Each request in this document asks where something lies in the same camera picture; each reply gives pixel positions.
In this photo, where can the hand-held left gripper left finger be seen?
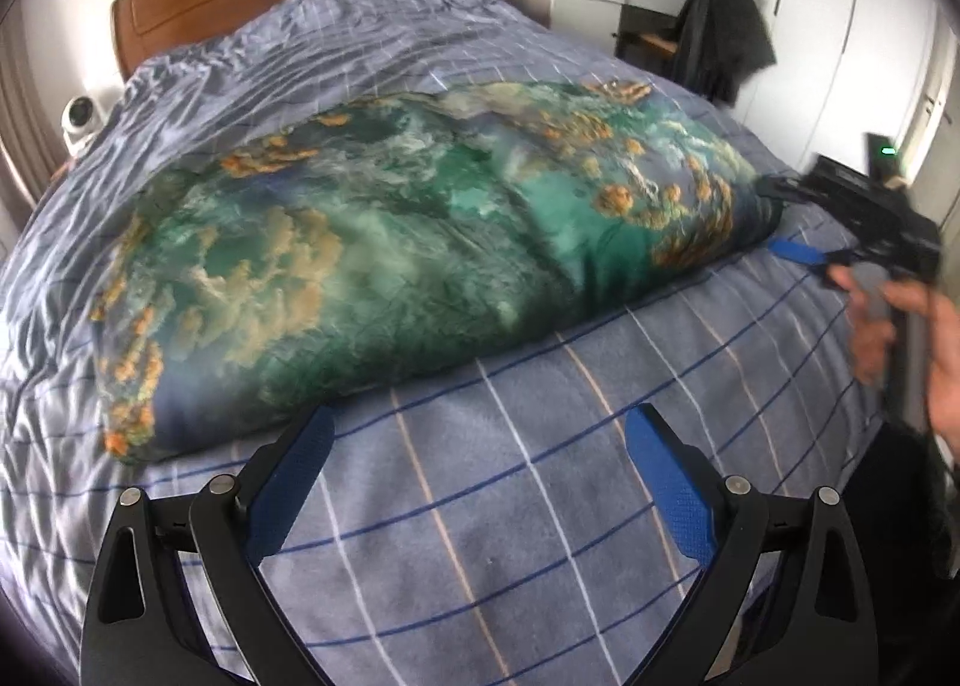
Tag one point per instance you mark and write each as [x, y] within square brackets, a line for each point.
[292, 483]

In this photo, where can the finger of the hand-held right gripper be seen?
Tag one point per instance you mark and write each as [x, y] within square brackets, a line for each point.
[787, 191]
[799, 252]

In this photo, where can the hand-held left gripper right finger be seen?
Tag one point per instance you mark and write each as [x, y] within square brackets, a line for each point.
[675, 483]

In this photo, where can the green floral pillow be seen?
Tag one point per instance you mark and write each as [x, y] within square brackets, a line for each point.
[412, 243]

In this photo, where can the person's right hand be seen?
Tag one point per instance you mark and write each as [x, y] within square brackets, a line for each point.
[870, 348]

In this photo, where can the blue checked bed blanket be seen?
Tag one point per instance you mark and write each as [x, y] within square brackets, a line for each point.
[525, 521]

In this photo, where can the black garment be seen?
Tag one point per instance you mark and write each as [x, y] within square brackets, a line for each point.
[720, 33]

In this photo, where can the white wardrobe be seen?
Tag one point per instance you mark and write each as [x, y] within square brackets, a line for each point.
[817, 18]

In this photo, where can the wooden chair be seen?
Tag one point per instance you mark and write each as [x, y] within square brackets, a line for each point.
[651, 41]

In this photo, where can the person's dark clothing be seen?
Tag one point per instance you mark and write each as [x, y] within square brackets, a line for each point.
[907, 551]

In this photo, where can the beige curtain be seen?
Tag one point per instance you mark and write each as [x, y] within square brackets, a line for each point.
[19, 131]

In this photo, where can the white security camera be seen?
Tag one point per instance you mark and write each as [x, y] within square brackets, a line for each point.
[81, 119]

